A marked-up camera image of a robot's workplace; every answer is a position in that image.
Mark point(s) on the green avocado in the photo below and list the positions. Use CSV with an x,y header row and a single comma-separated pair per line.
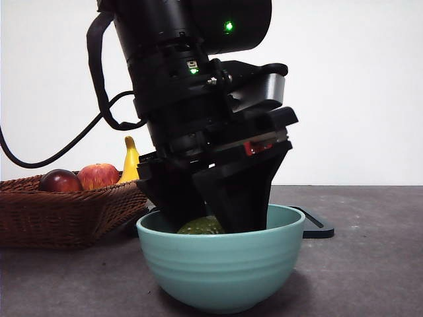
x,y
198,227

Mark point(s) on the yellow banana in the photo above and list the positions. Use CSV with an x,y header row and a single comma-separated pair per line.
x,y
131,162

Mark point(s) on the red yellow apple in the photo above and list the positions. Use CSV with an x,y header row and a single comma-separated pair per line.
x,y
99,176

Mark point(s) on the teal ribbed bowl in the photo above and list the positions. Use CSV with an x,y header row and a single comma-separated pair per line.
x,y
221,270

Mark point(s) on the black rectangular tray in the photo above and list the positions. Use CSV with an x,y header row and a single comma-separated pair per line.
x,y
318,231

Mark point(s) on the brown wicker basket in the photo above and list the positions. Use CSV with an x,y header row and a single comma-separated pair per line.
x,y
66,218

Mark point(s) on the dark red plum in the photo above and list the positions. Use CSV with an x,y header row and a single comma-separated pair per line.
x,y
61,181

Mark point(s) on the pale grey camera box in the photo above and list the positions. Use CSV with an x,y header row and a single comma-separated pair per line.
x,y
272,88

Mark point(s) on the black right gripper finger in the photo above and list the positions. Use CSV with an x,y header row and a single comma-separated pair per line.
x,y
244,198
168,198

